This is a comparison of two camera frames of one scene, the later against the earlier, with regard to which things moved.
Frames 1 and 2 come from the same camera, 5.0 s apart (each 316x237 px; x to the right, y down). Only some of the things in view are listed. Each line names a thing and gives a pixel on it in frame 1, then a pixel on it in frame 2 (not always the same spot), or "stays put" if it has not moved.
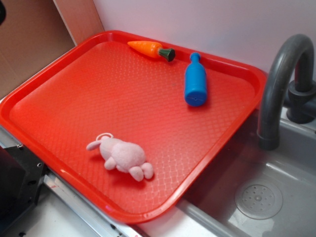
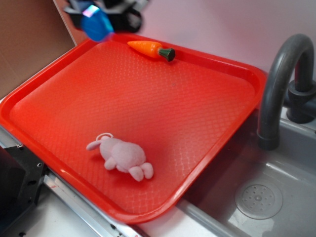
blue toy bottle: x=195 y=82 to x=95 y=23
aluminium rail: x=107 y=225 stays put
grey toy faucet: x=300 y=98 stays put
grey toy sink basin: x=251 y=191 stays put
